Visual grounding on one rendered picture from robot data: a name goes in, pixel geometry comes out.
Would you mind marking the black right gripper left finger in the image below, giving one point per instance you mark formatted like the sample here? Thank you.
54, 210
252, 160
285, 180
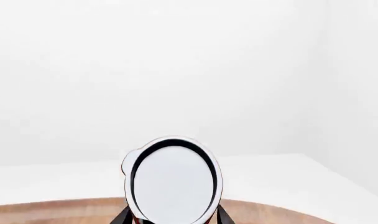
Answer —
122, 217

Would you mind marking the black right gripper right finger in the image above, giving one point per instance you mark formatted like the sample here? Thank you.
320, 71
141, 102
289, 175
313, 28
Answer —
225, 215

